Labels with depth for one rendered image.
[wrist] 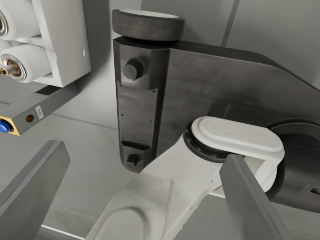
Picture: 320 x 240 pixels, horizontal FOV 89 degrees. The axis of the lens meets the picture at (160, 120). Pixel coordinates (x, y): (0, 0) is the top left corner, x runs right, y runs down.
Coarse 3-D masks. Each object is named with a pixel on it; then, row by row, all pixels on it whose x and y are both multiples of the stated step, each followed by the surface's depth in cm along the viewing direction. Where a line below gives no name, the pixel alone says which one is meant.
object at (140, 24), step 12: (120, 12) 38; (132, 12) 48; (144, 12) 50; (156, 12) 50; (120, 24) 39; (132, 24) 38; (144, 24) 37; (156, 24) 37; (168, 24) 38; (180, 24) 41; (132, 36) 39; (144, 36) 39; (156, 36) 39; (168, 36) 40; (180, 36) 43
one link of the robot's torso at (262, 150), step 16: (192, 128) 39; (208, 128) 37; (224, 128) 38; (240, 128) 39; (256, 128) 39; (208, 144) 35; (224, 144) 35; (240, 144) 35; (256, 144) 35; (272, 144) 35; (256, 160) 37; (272, 160) 34; (256, 176) 37; (272, 176) 37
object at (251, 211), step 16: (240, 160) 10; (224, 176) 10; (240, 176) 9; (224, 192) 10; (240, 192) 9; (256, 192) 8; (240, 208) 8; (256, 208) 7; (272, 208) 7; (240, 224) 8; (256, 224) 7; (272, 224) 7
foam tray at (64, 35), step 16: (32, 0) 41; (48, 0) 43; (64, 0) 48; (80, 0) 54; (48, 16) 44; (64, 16) 49; (80, 16) 56; (48, 32) 45; (64, 32) 51; (80, 32) 58; (48, 48) 48; (64, 48) 52; (80, 48) 59; (64, 64) 53; (80, 64) 61; (48, 80) 55; (64, 80) 55
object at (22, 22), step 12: (0, 0) 37; (12, 0) 39; (24, 0) 42; (12, 12) 38; (24, 12) 41; (12, 24) 39; (24, 24) 41; (36, 24) 45; (12, 36) 41; (24, 36) 44
